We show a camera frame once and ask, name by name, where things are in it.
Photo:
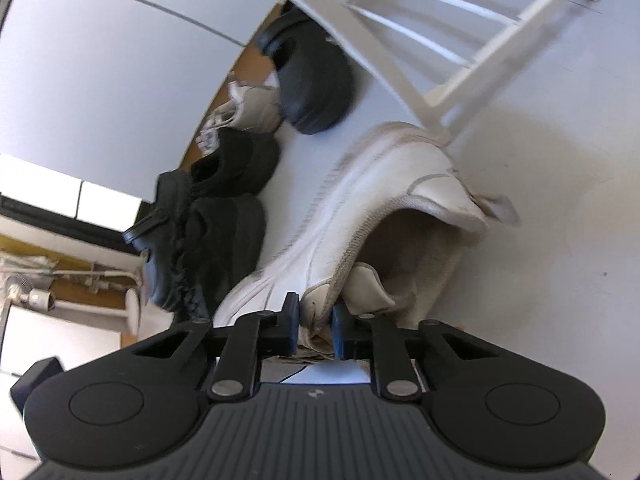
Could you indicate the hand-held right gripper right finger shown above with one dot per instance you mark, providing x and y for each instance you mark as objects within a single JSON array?
[{"x": 340, "y": 332}]

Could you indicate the white standing fan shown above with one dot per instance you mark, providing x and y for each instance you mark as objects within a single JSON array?
[{"x": 37, "y": 300}]

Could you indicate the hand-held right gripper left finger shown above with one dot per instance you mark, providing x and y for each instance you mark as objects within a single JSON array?
[{"x": 290, "y": 327}]

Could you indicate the white metal shoe rack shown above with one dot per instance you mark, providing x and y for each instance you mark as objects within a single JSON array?
[{"x": 431, "y": 102}]

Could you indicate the black framed glass door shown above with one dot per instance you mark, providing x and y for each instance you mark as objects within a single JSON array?
[{"x": 100, "y": 200}]

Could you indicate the grey cabinet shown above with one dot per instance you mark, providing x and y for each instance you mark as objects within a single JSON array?
[{"x": 125, "y": 60}]

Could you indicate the black suede lace-up sneaker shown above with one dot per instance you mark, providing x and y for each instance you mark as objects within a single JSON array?
[
  {"x": 240, "y": 160},
  {"x": 230, "y": 245}
]

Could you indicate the white lace-up sneaker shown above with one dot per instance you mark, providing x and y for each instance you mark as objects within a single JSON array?
[
  {"x": 400, "y": 180},
  {"x": 255, "y": 105}
]

